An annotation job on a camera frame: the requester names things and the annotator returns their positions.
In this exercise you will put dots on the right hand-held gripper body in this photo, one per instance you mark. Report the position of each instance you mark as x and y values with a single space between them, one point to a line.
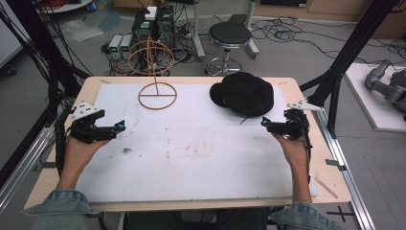
294 123

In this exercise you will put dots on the black computer tower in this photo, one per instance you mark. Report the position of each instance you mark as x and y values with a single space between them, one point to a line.
165 25
143 27

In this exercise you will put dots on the white table mat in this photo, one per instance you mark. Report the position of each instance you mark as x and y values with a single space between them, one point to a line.
191 153

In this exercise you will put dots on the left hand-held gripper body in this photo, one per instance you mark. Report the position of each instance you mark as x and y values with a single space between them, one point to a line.
85 129

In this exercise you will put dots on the black hat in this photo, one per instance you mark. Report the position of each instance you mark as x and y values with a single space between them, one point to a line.
244 94

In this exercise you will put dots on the wooden table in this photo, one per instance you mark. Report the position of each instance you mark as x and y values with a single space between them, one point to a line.
322 150

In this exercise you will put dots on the person's right hand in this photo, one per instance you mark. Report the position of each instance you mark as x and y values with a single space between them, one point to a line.
293 150

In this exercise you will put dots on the white board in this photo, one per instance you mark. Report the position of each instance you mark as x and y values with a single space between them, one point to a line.
367 102

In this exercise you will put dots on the round white table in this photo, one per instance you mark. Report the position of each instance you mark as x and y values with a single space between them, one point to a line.
63 5

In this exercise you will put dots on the aluminium rail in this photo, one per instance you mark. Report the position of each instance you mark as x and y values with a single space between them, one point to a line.
22 172
348 179

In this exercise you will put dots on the black metal frame post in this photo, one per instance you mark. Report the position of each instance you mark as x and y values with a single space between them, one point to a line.
41 48
354 48

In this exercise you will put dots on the wooden hat stand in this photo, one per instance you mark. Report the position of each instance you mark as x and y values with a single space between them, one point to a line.
156 96

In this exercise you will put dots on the white box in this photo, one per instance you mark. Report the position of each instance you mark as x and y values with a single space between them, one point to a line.
150 12

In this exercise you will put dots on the clear plastic sheet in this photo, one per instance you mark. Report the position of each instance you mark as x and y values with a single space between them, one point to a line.
81 30

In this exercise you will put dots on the black round stool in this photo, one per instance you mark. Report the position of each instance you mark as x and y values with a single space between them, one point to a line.
229 33

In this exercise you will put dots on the thin wooden stick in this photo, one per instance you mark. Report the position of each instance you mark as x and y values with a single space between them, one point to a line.
325 188

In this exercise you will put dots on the person's left hand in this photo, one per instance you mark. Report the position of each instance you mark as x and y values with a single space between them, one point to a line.
79 153

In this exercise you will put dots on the grey power supply unit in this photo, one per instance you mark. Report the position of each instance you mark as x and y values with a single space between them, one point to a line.
126 45
115 46

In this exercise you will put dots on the blue tape roll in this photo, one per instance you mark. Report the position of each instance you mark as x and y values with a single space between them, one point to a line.
91 6

